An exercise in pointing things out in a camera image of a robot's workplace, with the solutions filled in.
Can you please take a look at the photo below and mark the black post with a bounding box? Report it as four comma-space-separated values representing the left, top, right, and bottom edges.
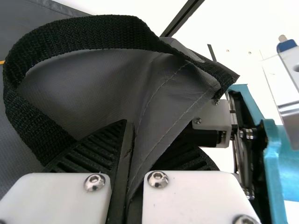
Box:
160, 0, 204, 37

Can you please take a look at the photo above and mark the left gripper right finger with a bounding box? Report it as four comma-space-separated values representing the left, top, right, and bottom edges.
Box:
126, 147, 262, 224

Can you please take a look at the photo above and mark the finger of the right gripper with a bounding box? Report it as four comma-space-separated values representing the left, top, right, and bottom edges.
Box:
174, 99, 232, 150

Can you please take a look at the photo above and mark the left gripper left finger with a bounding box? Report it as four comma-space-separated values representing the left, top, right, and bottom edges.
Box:
0, 119, 136, 224

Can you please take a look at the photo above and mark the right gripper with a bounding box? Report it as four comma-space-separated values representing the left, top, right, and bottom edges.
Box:
228, 84, 299, 224

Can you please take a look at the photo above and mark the dark grey bag with straps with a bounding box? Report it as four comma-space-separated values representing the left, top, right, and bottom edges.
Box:
0, 0, 241, 203

